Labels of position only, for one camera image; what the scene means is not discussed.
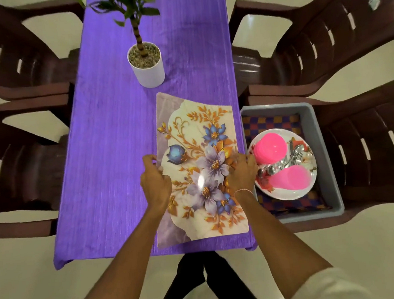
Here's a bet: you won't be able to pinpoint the person's white sleeve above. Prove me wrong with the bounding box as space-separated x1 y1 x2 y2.
284 263 377 299

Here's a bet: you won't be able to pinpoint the bunch of metal spoons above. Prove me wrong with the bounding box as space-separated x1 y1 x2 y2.
256 138 316 179

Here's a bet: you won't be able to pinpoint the thin wrist bracelet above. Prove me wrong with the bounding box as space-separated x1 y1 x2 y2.
233 187 255 198

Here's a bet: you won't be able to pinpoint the person's right forearm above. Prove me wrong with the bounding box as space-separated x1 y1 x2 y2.
234 183 336 299

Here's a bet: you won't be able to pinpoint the person's left forearm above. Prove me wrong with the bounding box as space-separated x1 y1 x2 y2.
59 204 178 299

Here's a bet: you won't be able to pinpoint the purple tablecloth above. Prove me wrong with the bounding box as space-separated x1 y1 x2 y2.
33 0 259 271

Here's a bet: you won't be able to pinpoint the person's left hand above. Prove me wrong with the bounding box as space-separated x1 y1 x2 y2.
138 153 174 212

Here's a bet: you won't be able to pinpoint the person's black trousers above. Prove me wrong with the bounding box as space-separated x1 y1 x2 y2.
149 247 264 299

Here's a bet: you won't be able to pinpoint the checkered blue orange cloth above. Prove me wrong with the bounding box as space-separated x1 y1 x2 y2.
242 110 332 218

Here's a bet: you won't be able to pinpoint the grey plastic bin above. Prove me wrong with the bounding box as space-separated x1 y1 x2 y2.
240 99 346 227

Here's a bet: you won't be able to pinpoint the white floral plate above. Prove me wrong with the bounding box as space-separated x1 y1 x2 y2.
246 125 321 204

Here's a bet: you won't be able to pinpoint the person's right hand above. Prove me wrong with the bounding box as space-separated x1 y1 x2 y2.
225 151 261 196

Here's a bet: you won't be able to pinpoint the floral placemat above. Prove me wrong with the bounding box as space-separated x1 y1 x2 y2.
145 86 253 249

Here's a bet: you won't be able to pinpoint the brown plastic chair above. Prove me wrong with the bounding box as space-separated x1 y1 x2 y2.
246 76 394 236
0 0 92 102
0 93 86 241
227 0 394 103

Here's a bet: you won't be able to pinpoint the pink plastic cup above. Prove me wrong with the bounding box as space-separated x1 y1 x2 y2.
252 131 291 166
265 164 312 193

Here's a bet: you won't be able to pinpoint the potted plant in white pot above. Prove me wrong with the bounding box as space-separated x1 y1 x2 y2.
70 0 169 95

